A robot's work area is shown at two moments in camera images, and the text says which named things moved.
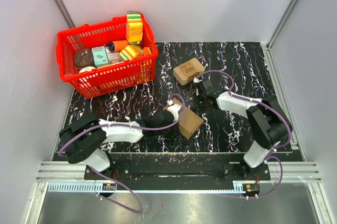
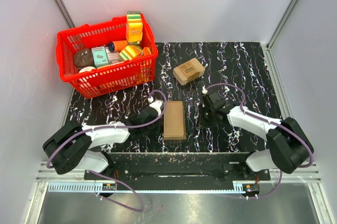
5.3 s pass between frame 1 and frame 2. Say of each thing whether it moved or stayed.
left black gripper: moved
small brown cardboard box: stayed
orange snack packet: stayed
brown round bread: stayed
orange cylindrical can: stayed
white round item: stayed
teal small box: stayed
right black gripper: moved
